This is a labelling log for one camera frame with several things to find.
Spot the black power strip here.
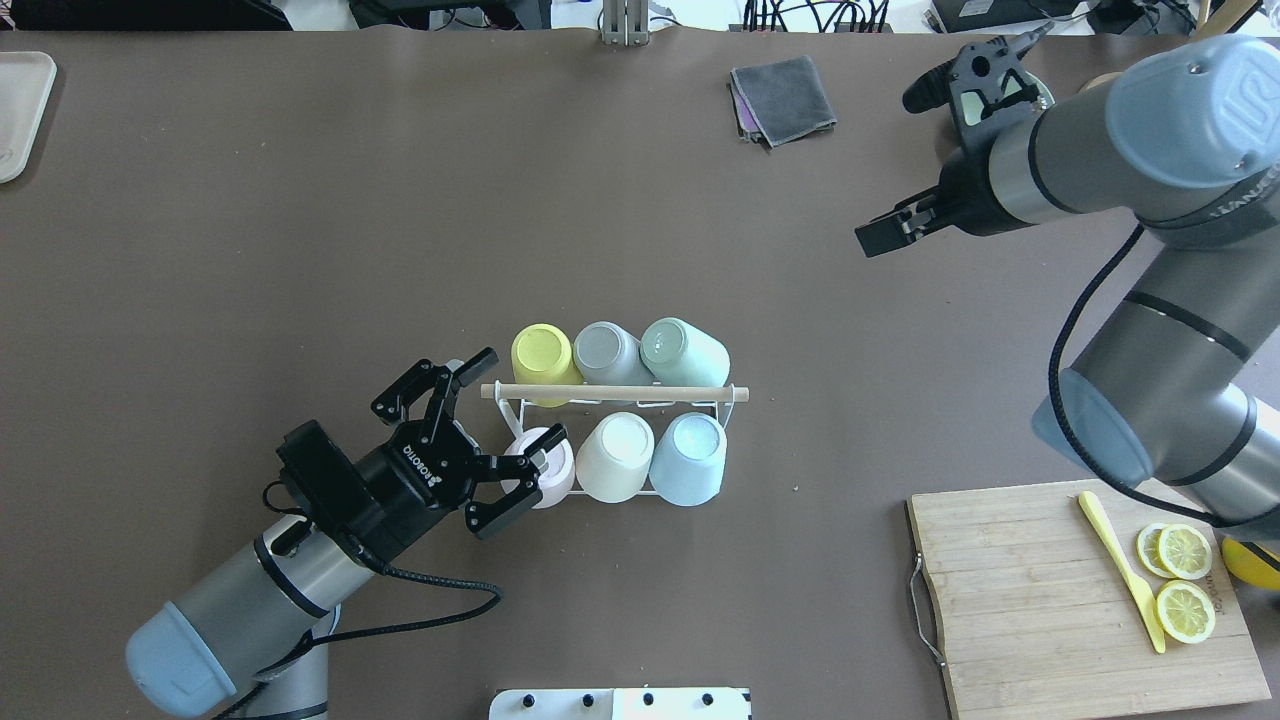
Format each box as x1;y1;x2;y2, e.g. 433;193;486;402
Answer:
728;1;892;35

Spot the grey plastic cup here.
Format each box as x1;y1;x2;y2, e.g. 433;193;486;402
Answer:
573;322;657;386

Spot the lemon slice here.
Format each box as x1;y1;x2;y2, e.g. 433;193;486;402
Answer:
1135;523;1213;582
1155;579;1217;644

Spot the wooden cutting board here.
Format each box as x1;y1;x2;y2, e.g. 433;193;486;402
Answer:
908;479;1272;719

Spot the yellow plastic knife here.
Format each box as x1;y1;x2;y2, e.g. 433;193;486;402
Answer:
1076;489;1167;653

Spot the white plastic cup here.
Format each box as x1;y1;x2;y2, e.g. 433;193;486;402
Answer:
576;413;655;503

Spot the yellow lemon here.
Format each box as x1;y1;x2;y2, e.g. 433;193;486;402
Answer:
1220;537;1279;592

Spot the grey folded cloth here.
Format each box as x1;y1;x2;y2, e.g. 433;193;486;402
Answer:
728;55;838;149

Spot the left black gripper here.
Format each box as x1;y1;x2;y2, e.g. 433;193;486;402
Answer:
355;347;567;546

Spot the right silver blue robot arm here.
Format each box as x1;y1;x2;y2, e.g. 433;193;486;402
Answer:
856;35;1279;544

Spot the light blue plastic cup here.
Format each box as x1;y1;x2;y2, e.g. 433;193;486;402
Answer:
649;413;727;507

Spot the aluminium frame post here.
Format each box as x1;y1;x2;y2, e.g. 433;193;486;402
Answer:
600;0;650;47

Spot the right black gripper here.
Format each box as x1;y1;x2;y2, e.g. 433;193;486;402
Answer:
855;149;1001;258

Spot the white wire cup holder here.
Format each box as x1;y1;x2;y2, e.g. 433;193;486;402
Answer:
483;382;750;498

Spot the yellow plastic cup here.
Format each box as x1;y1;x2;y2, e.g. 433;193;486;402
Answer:
511;323;584;386

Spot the mint green plastic cup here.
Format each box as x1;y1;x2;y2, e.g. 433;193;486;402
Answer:
639;316;731;387

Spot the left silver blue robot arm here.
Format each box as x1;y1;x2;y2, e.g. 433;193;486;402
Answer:
125;348;567;717

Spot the black small box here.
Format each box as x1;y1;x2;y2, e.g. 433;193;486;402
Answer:
929;0;1082;33

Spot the mint green bowl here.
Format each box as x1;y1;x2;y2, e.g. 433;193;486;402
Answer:
1000;70;1056;113

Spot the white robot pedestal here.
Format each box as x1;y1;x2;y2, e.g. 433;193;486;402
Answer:
488;685;753;719

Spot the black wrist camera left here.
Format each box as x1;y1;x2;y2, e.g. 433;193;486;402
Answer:
276;420;378;552

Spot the cream plastic tray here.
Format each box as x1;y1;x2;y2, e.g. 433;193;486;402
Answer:
1;51;58;184

